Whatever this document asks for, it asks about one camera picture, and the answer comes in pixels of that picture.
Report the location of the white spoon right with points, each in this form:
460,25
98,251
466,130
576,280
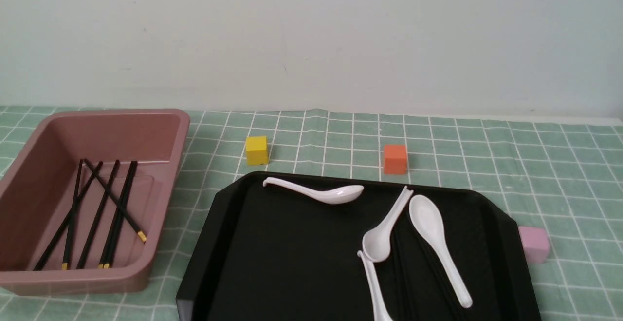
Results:
428,222

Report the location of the white spoon bottom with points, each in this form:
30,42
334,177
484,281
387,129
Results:
379,309

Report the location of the orange cube block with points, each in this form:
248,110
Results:
395,159

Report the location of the pink plastic bin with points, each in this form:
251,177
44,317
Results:
37,191

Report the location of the black chopstick gold tip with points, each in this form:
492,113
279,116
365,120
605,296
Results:
61,228
116,218
121,214
70,237
96,221

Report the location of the white spoon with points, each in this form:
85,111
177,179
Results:
376,242
340,195
379,309
428,222

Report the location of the yellow cube block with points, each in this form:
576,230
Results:
256,148

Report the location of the black chopstick crossing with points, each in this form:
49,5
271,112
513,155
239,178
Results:
107,189

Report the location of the black plastic tray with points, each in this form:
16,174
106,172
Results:
272,254

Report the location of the white spoon middle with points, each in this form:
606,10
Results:
376,242

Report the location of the green checkered tablecloth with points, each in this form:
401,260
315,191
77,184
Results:
566,178

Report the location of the white spoon top left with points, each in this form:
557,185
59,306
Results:
340,195

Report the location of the pink cube block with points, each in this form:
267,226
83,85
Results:
535,243

